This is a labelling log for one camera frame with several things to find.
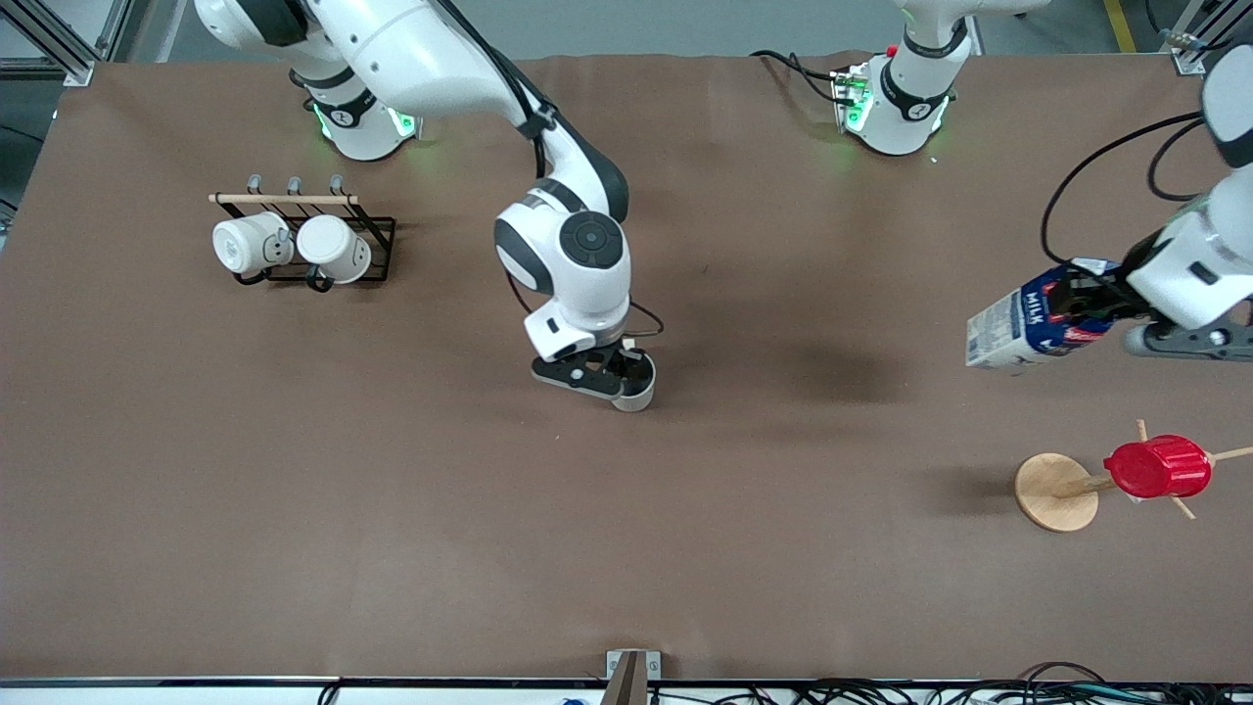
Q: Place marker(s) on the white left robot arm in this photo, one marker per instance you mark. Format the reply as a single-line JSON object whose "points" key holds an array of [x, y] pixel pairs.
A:
{"points": [[905, 98]]}

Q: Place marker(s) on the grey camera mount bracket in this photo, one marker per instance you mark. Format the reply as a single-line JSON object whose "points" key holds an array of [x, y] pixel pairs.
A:
{"points": [[632, 676]]}

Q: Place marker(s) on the wooden mug tree stand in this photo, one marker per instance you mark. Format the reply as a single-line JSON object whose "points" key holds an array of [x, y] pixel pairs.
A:
{"points": [[1055, 492]]}

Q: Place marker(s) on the plain white mug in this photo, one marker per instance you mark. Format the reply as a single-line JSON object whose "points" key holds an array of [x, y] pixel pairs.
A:
{"points": [[335, 250]]}

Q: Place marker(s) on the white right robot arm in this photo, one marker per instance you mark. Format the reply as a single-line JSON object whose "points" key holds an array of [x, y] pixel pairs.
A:
{"points": [[411, 49]]}

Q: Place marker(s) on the white mug with print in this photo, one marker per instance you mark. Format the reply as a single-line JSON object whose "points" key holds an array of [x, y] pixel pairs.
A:
{"points": [[245, 245]]}

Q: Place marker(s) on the blue white milk carton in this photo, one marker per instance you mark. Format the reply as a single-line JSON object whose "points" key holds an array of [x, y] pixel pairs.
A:
{"points": [[1008, 333]]}

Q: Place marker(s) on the grey ceramic mug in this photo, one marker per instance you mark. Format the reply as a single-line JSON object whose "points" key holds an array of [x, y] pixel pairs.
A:
{"points": [[636, 399]]}

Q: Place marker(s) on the brown table cover sheet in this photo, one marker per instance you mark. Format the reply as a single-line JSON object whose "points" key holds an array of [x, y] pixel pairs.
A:
{"points": [[626, 539]]}

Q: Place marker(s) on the aluminium frame profile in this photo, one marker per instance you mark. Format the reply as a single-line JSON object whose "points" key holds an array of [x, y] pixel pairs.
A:
{"points": [[1194, 44], [59, 39]]}

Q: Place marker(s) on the red plastic cup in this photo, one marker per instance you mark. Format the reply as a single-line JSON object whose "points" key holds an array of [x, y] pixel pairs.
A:
{"points": [[1158, 467]]}

